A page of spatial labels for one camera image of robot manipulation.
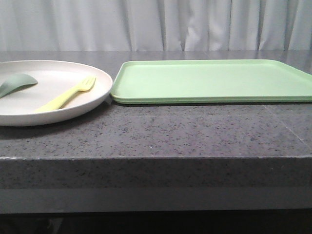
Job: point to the yellow plastic fork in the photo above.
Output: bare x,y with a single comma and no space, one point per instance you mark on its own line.
83,86

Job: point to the cream round plate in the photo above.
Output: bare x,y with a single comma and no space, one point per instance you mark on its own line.
54,78

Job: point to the light green serving tray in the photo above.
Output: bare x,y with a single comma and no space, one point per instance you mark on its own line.
210,81

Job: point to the sage green plastic spoon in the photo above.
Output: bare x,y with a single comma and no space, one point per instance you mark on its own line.
15,82

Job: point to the white pleated curtain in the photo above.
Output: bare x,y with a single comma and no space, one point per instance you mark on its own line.
155,25

